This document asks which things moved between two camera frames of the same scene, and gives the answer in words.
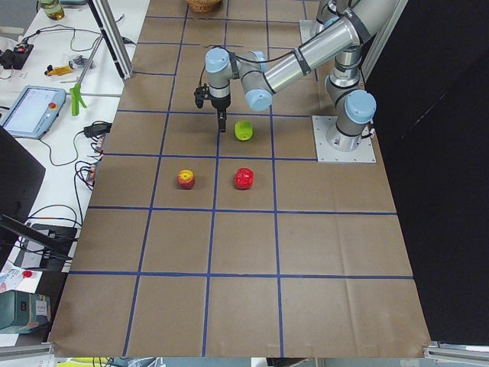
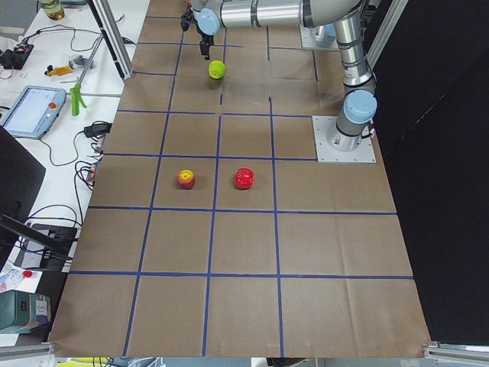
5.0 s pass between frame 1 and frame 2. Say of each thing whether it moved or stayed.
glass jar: stayed
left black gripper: moved
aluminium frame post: stayed
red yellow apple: stayed
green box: stayed
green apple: moved
